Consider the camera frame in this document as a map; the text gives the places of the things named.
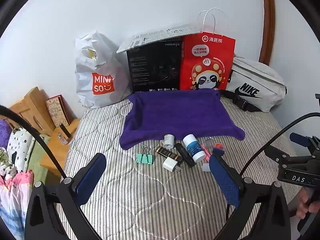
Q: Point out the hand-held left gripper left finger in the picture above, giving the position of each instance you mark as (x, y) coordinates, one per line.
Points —
(90, 177)

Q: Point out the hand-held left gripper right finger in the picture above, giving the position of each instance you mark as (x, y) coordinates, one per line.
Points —
(223, 180)

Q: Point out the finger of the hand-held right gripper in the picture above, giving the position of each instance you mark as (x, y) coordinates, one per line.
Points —
(298, 140)
(277, 155)

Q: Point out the pink highlighter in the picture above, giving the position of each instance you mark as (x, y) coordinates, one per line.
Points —
(207, 155)

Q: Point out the blue and orange correction tape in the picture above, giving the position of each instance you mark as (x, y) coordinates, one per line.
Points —
(218, 146)

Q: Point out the white and blue bottle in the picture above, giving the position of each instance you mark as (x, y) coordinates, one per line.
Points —
(195, 150)

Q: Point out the black rectangular stick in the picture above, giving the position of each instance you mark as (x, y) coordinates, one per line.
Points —
(185, 155)

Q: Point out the green binder clip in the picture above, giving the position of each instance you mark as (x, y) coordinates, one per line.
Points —
(145, 158)

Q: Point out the black and gold box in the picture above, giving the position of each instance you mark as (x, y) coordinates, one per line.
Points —
(168, 155)

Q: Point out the person's right hand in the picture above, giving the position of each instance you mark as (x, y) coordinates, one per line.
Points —
(303, 205)

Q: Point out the small clear bottle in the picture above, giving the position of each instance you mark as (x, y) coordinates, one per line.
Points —
(62, 139)

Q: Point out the green cloth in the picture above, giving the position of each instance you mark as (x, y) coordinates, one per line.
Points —
(38, 157)

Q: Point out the striped quilt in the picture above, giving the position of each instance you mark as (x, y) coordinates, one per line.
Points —
(150, 200)

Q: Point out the patterned box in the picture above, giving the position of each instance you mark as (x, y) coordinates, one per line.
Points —
(57, 110)

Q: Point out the white pillow with black dots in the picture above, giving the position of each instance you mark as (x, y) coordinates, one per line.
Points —
(21, 145)

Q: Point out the white waist bag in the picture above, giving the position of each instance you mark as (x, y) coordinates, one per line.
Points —
(250, 77)

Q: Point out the purple towel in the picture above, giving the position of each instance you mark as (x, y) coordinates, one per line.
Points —
(175, 115)

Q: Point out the purple plush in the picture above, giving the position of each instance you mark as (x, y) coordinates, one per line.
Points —
(5, 133)

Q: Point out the wooden headboard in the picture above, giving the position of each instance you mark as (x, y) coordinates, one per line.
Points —
(27, 105)

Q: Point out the white plastic shopping bag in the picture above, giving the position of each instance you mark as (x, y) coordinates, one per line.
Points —
(100, 65)

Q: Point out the red paper bag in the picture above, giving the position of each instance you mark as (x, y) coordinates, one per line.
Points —
(217, 55)

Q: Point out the black headset box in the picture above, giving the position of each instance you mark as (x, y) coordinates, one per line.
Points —
(150, 65)

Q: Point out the wooden door frame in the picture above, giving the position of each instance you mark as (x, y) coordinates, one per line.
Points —
(267, 17)

